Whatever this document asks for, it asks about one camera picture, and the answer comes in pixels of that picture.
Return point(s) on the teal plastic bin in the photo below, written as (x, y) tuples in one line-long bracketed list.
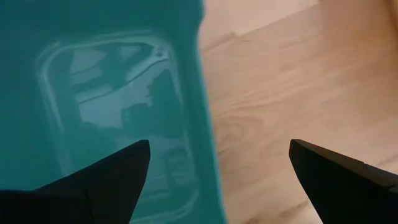
[(93, 93)]

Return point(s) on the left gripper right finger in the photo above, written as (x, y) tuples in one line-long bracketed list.
[(351, 193)]

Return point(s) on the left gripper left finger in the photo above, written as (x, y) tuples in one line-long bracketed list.
[(93, 193)]

